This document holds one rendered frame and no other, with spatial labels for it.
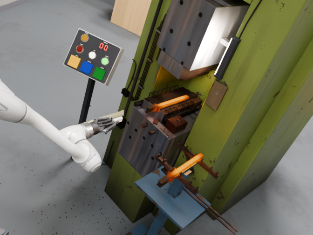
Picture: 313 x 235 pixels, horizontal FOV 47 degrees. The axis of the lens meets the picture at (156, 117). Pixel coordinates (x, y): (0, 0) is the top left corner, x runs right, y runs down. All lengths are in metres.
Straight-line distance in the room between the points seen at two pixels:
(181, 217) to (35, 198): 1.25
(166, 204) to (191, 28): 1.03
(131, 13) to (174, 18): 3.51
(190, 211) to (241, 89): 0.78
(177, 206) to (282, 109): 0.96
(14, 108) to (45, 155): 1.78
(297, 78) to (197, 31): 0.75
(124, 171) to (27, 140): 1.02
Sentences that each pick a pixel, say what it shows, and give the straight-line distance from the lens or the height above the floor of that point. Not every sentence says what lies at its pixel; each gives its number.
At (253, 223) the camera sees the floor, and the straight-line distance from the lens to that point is 3.47.
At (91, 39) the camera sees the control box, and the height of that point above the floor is 1.17.
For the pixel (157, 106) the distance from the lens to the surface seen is 2.37.
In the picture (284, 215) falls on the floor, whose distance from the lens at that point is 3.76.
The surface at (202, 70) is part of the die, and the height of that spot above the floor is 1.30.
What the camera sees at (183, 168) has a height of 0.99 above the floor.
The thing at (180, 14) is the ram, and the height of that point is 1.63.
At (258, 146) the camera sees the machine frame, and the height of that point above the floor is 0.88.
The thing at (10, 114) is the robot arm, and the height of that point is 1.35.
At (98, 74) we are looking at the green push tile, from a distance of 2.52.
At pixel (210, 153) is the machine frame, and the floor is 0.89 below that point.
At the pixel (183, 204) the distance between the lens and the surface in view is 2.24.
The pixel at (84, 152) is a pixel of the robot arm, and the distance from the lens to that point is 1.83.
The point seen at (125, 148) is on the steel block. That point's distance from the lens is 2.66.
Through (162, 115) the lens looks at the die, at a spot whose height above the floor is 0.97.
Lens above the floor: 2.32
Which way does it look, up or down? 35 degrees down
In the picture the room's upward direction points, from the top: 21 degrees clockwise
